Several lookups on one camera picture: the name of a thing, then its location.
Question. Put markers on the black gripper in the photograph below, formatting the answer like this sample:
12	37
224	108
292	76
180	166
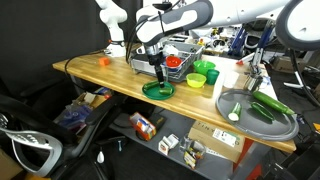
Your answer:
156	61

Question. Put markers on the cut zucchini short piece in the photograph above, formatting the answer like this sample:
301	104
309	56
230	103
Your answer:
166	91

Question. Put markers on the white robot arm on table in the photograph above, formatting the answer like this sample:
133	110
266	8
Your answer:
112	15

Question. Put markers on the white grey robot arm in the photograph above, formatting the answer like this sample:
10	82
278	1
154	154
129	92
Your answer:
297	25

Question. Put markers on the green plate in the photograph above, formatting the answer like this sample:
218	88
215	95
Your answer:
154	94

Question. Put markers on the zucchini piece on plate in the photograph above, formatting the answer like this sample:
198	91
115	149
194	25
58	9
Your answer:
150	85

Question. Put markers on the cut zucchini left piece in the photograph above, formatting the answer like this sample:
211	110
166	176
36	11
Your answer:
234	114

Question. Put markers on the dark zucchini half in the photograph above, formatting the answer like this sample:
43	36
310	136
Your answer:
262	110

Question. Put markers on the whole long zucchini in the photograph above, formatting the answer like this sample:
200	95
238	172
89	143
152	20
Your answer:
273	103

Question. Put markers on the blue bowl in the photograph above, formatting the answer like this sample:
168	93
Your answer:
170	69

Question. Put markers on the red bowl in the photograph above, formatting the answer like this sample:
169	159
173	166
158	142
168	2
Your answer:
173	61

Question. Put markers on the yellow-green bowl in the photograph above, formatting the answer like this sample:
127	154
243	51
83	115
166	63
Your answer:
195	80

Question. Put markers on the grey dish rack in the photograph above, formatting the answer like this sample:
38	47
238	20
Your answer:
176	72

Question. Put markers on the bright green bowl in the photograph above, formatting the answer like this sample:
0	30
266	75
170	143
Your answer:
202	66

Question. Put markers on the grey lower shelf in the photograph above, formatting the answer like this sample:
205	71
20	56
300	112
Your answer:
143	160

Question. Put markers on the orange snack box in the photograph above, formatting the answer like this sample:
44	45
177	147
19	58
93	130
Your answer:
143	126

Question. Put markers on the dark green cup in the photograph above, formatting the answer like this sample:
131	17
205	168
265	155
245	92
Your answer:
212	76

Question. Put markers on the small white carton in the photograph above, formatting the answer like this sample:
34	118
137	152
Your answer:
167	143

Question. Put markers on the orange cube block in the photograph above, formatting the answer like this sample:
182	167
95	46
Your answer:
104	61

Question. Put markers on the white translucent cup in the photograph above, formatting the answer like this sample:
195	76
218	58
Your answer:
230	79

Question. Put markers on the clear container with packets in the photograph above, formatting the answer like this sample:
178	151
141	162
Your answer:
192	150

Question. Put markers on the cardboard box under table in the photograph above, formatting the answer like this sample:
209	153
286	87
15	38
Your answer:
223	142

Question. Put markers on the cardboard box with clutter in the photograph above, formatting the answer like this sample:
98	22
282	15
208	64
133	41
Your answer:
73	116

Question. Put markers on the grey oval tray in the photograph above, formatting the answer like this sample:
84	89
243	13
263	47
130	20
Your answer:
284	127

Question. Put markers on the blue metal stand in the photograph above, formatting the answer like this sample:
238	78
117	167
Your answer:
254	63

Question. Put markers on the brown box in background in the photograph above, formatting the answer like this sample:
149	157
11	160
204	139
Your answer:
284	64

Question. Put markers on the black office chair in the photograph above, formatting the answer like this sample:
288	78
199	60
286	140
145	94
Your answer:
26	127

